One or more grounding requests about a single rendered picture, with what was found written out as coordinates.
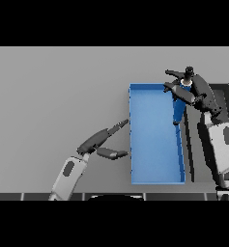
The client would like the blue pipe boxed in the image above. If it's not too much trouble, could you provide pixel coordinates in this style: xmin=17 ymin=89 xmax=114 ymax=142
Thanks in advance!
xmin=171 ymin=66 xmax=195 ymax=126

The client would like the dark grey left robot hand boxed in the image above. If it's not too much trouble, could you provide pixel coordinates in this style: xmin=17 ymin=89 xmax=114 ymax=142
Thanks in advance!
xmin=75 ymin=119 xmax=130 ymax=161

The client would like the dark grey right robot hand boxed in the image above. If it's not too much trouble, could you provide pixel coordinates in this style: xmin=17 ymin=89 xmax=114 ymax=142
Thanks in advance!
xmin=162 ymin=69 xmax=223 ymax=119

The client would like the blue bin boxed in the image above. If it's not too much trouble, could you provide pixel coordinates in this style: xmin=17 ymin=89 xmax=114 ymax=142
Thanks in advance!
xmin=128 ymin=82 xmax=186 ymax=185

